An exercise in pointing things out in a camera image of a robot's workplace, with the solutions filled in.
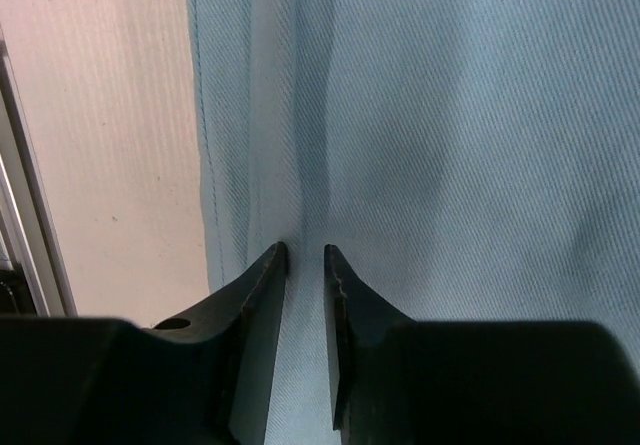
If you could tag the aluminium mounting rail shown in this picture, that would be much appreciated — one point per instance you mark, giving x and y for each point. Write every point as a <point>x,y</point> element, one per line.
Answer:
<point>34,280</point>

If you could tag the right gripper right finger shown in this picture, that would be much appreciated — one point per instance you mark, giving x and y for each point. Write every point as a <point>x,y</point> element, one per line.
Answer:
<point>396,380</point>

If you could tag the light blue trousers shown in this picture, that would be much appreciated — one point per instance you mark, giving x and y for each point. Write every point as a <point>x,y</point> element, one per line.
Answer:
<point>472,159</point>

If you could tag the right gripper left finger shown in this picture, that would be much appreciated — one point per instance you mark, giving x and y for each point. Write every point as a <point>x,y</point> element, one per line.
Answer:
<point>202,376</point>

